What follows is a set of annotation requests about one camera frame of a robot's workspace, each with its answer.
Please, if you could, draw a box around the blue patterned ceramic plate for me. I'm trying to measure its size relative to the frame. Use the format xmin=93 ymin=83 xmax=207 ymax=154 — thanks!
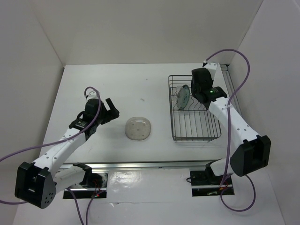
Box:
xmin=176 ymin=84 xmax=190 ymax=110

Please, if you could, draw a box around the clear ribbed glass plate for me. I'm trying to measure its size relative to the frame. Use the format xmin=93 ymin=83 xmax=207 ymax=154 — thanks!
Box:
xmin=173 ymin=86 xmax=189 ymax=110

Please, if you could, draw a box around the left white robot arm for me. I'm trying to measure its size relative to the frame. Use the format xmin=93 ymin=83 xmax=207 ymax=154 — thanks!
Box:
xmin=15 ymin=97 xmax=120 ymax=209

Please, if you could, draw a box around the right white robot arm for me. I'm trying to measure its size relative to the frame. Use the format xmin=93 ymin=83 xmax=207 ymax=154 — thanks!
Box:
xmin=191 ymin=67 xmax=271 ymax=184

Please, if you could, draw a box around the frosted beige glass plate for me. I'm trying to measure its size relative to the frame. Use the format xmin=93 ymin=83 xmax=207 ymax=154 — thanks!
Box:
xmin=125 ymin=117 xmax=151 ymax=141

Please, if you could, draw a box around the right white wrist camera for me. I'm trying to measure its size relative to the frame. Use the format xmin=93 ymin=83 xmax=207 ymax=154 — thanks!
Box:
xmin=202 ymin=60 xmax=218 ymax=81

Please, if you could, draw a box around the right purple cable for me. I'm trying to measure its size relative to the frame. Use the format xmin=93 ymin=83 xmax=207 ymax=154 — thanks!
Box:
xmin=202 ymin=48 xmax=256 ymax=211

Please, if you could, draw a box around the purple cable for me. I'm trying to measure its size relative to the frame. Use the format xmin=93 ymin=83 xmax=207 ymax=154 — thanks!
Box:
xmin=0 ymin=86 xmax=103 ymax=225
xmin=202 ymin=48 xmax=256 ymax=211

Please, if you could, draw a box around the metal wire dish rack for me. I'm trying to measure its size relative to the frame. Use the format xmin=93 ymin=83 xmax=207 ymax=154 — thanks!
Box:
xmin=168 ymin=75 xmax=222 ymax=142

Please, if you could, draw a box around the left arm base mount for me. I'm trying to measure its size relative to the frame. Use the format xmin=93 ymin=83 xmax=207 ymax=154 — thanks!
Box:
xmin=69 ymin=172 xmax=108 ymax=199

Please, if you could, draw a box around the aluminium front rail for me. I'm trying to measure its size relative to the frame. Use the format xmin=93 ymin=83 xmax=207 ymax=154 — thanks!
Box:
xmin=60 ymin=159 xmax=223 ymax=170

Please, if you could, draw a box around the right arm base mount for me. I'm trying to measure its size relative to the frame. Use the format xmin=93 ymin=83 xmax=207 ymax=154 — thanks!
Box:
xmin=186 ymin=171 xmax=235 ymax=197

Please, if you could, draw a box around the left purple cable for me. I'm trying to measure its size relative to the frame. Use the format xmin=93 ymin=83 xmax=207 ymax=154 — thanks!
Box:
xmin=0 ymin=86 xmax=103 ymax=225

